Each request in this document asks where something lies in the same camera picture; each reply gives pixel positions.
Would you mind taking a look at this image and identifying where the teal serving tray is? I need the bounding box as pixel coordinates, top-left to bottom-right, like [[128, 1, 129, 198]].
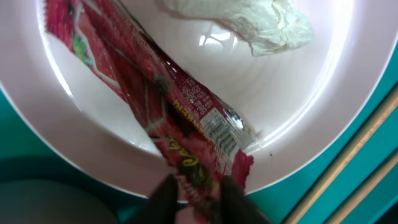
[[1, 55, 397, 223]]

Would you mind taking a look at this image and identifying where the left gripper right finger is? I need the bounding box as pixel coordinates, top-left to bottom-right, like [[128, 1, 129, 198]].
[[220, 176, 271, 224]]

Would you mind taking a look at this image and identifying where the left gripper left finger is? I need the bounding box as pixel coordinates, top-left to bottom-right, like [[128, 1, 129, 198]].
[[129, 174, 178, 224]]

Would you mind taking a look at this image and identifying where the large white plate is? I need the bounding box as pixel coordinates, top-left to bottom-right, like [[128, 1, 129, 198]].
[[1, 0, 397, 197]]

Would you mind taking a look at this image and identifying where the red snack wrapper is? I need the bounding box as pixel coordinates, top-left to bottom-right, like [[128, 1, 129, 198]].
[[44, 0, 254, 223]]

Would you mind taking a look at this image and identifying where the white napkin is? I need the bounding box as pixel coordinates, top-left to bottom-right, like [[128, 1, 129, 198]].
[[162, 0, 315, 57]]

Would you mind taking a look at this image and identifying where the right wooden chopstick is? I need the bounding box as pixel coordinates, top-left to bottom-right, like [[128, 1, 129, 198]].
[[326, 153, 397, 224]]

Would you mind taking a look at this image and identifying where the left wooden chopstick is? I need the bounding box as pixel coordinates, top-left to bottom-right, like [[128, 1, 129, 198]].
[[284, 86, 397, 224]]

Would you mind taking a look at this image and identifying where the wooden chopstick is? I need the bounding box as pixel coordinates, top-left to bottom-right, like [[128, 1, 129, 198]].
[[326, 153, 397, 224], [284, 86, 397, 224]]

